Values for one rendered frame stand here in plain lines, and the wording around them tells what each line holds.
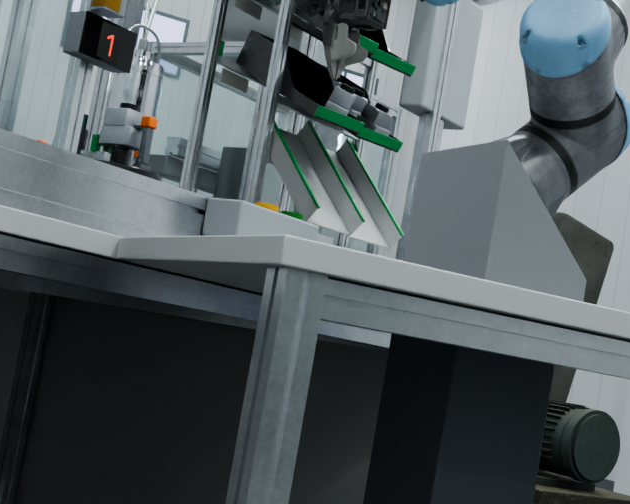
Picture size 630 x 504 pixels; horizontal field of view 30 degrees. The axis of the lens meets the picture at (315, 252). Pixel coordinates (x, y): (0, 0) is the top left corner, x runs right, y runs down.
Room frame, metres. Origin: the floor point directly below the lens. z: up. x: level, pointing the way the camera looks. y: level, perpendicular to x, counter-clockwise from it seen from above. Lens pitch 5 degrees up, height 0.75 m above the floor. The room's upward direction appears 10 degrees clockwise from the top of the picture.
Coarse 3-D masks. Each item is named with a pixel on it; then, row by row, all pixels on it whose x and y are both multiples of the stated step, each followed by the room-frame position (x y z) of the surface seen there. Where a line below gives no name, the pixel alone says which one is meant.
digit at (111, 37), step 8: (104, 24) 1.93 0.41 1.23; (104, 32) 1.94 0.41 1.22; (112, 32) 1.95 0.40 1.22; (120, 32) 1.97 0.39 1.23; (104, 40) 1.94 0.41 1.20; (112, 40) 1.95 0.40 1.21; (120, 40) 1.97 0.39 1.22; (104, 48) 1.94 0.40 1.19; (112, 48) 1.96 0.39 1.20; (104, 56) 1.94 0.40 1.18; (112, 56) 1.96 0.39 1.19
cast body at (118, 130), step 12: (108, 108) 1.88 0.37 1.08; (120, 108) 1.86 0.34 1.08; (132, 108) 1.87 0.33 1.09; (108, 120) 1.87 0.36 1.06; (120, 120) 1.86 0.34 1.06; (132, 120) 1.86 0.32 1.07; (108, 132) 1.87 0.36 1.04; (120, 132) 1.86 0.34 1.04; (132, 132) 1.85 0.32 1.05; (108, 144) 1.88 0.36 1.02; (120, 144) 1.86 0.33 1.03; (132, 144) 1.86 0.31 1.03
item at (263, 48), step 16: (256, 32) 2.34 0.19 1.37; (256, 48) 2.32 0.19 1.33; (272, 48) 2.29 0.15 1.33; (288, 48) 2.41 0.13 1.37; (240, 64) 2.35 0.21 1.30; (256, 64) 2.31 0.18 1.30; (288, 64) 2.25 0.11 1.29; (304, 64) 2.40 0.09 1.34; (288, 80) 2.24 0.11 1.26; (304, 80) 2.39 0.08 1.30; (320, 80) 2.36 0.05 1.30; (288, 96) 2.24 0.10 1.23; (304, 96) 2.20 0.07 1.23; (320, 96) 2.36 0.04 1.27; (320, 112) 2.18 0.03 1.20; (336, 112) 2.21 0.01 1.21; (352, 128) 2.25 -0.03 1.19
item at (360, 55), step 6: (354, 30) 1.98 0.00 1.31; (348, 36) 1.99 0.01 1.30; (354, 36) 1.98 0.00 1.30; (360, 48) 1.97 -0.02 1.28; (354, 54) 1.98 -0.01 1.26; (360, 54) 1.97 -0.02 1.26; (366, 54) 1.96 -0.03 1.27; (342, 60) 1.98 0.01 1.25; (348, 60) 1.98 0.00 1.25; (354, 60) 1.97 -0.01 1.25; (360, 60) 1.97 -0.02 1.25; (342, 66) 1.99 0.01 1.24; (336, 72) 1.98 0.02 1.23; (336, 78) 1.98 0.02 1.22
